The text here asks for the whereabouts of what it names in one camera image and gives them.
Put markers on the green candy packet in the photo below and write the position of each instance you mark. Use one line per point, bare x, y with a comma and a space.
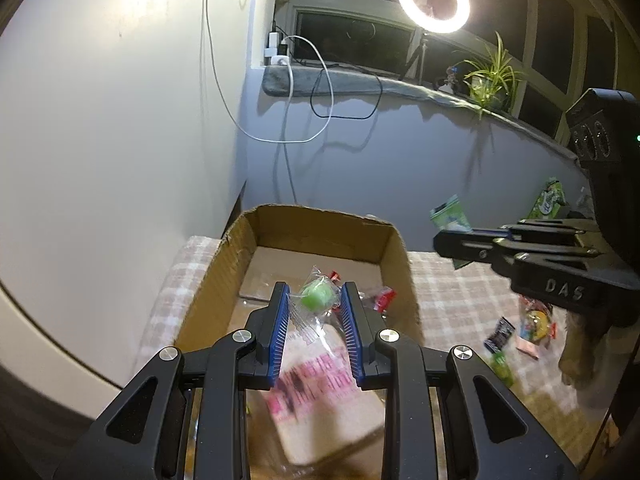
316, 296
500, 366

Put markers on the beige cloth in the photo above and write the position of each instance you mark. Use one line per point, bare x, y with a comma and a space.
575, 350

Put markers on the colourful clear snack packet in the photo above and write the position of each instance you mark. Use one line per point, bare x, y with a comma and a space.
537, 320

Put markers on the potted spider plant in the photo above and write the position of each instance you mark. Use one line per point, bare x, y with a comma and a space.
492, 75

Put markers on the cardboard box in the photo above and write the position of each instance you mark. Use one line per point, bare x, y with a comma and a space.
320, 232

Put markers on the small windowsill figurine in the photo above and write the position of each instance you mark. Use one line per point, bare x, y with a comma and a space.
452, 75

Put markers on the green white snack packet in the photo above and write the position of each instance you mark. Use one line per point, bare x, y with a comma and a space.
450, 215

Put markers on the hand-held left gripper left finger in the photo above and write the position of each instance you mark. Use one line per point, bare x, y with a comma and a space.
279, 335

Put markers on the clear red-edged snack packet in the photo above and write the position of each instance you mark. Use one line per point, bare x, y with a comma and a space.
382, 300

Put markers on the black tripod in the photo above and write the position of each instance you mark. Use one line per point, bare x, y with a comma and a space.
419, 55

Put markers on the window frame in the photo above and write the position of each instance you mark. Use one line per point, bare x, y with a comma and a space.
350, 0

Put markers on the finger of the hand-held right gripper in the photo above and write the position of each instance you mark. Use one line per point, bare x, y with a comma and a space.
550, 230
475, 252

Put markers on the grey windowsill cover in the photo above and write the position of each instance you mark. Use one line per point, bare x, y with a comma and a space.
300, 82

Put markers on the green printed bag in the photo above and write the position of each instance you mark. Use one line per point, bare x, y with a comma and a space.
550, 200

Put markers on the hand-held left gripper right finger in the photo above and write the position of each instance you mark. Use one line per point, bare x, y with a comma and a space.
352, 340

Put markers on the white charger plugs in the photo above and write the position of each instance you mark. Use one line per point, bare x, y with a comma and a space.
275, 50

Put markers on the plaid tablecloth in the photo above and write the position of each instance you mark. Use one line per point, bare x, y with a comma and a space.
450, 300

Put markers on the small black sachet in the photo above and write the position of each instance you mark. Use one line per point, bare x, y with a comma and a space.
500, 335

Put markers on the small pink packet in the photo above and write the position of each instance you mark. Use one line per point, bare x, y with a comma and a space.
527, 349

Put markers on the beige pink-printed packet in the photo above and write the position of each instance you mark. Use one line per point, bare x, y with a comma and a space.
325, 425

